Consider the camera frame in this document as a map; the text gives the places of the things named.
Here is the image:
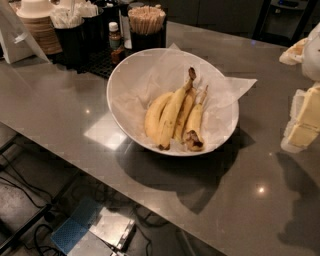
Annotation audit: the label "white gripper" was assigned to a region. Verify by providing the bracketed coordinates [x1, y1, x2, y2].
[279, 23, 320, 153]

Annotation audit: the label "bruised yellow banana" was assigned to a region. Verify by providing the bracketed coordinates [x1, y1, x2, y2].
[183, 87, 208, 152]

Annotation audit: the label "middle yellow banana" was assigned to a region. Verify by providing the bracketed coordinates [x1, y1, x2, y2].
[173, 87, 196, 141]

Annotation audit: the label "white ceramic bowl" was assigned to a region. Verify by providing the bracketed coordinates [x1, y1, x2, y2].
[107, 48, 239, 153]

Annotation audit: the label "long yellow banana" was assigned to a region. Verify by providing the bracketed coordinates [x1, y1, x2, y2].
[156, 67, 196, 150]

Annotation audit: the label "left yellow banana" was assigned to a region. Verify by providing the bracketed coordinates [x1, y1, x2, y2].
[144, 92, 173, 141]

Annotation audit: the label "white paper liner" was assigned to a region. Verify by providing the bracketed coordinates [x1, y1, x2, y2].
[107, 48, 255, 156]

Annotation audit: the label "black stir stick holder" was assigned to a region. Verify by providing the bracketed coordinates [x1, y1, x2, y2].
[130, 27, 166, 51]

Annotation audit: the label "wooden stir sticks bundle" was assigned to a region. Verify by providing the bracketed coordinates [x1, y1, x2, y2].
[128, 6, 166, 35]

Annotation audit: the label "small brown sauce bottle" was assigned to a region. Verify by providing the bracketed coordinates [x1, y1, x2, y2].
[108, 22, 125, 65]

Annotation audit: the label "black rubber mat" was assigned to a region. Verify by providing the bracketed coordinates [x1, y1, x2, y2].
[49, 46, 118, 80]

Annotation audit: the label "black container with napkins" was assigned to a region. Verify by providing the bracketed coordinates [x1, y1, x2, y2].
[83, 0, 119, 53]

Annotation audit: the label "black cup with packets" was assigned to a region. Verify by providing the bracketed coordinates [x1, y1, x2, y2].
[50, 8, 86, 68]

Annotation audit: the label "silver metal box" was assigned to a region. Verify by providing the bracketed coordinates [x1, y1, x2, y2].
[68, 207, 135, 256]

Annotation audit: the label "blue box on floor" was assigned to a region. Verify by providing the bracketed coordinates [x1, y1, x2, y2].
[51, 197, 102, 255]

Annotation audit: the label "stack of brown cup sleeves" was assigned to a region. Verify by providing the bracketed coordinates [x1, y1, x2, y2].
[20, 16, 62, 55]

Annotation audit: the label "white paper cup lids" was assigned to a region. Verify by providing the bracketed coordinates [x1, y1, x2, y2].
[17, 0, 54, 18]

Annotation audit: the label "black floor cable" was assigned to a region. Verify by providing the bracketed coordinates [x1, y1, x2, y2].
[0, 153, 68, 256]

